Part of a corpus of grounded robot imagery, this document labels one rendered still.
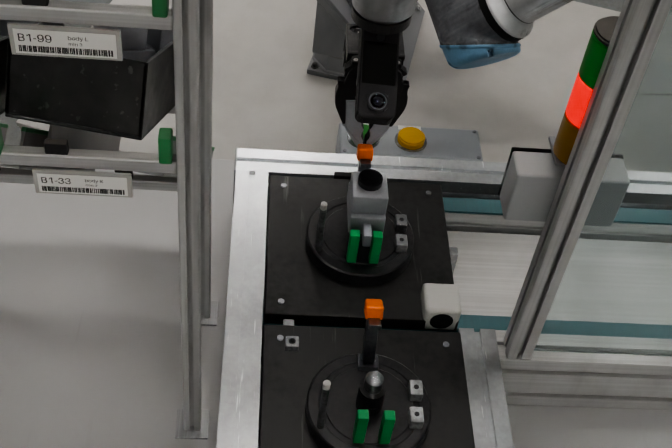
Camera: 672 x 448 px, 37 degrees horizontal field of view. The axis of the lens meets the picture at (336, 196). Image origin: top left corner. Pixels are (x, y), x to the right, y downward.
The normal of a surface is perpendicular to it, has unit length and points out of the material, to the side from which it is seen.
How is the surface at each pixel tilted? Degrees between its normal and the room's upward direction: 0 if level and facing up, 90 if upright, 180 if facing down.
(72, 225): 0
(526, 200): 90
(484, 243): 0
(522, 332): 90
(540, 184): 90
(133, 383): 0
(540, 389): 90
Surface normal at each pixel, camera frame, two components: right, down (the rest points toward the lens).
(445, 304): 0.09, -0.69
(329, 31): -0.22, 0.69
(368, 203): 0.02, 0.72
